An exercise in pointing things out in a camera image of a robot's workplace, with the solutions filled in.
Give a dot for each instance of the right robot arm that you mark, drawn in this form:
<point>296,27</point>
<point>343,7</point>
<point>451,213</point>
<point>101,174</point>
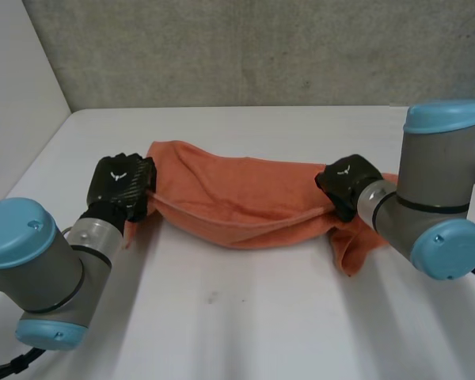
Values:
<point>431,190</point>

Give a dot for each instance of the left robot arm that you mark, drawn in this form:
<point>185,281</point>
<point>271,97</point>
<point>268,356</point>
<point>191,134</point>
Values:
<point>35,261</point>

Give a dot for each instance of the coral towel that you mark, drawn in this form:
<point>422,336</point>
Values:
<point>237,198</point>

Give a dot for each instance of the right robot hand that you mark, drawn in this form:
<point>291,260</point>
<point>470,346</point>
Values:
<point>346,176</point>

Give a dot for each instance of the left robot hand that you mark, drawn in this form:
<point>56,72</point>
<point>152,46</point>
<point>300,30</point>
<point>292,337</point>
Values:
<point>118,178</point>

